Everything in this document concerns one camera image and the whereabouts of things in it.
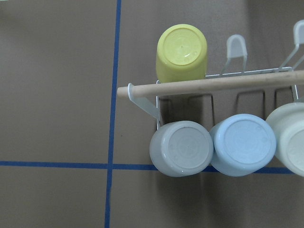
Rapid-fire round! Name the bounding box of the wooden rack handle rod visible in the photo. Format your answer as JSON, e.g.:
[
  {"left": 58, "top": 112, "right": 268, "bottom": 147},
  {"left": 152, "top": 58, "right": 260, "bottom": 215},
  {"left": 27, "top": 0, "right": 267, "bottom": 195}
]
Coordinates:
[{"left": 131, "top": 70, "right": 304, "bottom": 97}]

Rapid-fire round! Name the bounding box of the blue cup front row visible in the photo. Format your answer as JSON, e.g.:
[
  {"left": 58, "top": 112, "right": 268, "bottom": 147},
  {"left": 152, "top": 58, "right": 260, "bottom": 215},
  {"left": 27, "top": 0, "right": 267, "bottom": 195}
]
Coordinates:
[{"left": 210, "top": 114, "right": 277, "bottom": 177}]

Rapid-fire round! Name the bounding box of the grey plastic cup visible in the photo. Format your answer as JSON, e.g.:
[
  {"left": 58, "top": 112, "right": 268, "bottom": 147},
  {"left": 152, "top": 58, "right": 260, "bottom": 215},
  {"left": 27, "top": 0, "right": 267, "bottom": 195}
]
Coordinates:
[{"left": 150, "top": 121, "right": 214, "bottom": 177}]

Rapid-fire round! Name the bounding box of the pale green plastic cup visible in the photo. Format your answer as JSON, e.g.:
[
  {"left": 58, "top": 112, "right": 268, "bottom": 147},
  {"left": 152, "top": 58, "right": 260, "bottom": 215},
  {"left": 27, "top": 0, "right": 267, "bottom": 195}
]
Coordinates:
[{"left": 266, "top": 102, "right": 304, "bottom": 176}]

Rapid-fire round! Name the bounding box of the white wire cup rack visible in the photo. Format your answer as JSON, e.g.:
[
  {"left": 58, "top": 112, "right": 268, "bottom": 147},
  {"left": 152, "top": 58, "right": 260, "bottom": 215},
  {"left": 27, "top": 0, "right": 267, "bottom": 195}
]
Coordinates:
[{"left": 117, "top": 20, "right": 304, "bottom": 124}]

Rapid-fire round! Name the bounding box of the yellow plastic cup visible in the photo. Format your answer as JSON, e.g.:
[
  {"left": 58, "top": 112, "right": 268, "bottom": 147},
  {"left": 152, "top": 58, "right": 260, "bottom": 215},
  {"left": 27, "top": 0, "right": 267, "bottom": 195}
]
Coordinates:
[{"left": 156, "top": 24, "right": 208, "bottom": 83}]

